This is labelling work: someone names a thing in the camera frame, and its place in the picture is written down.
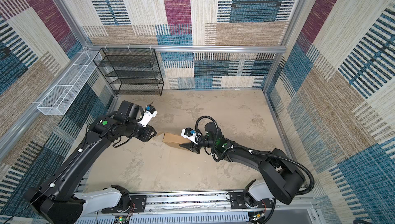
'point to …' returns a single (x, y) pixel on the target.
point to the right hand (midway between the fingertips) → (183, 141)
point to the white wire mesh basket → (58, 99)
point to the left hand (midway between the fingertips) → (153, 129)
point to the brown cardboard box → (175, 139)
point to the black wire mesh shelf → (130, 69)
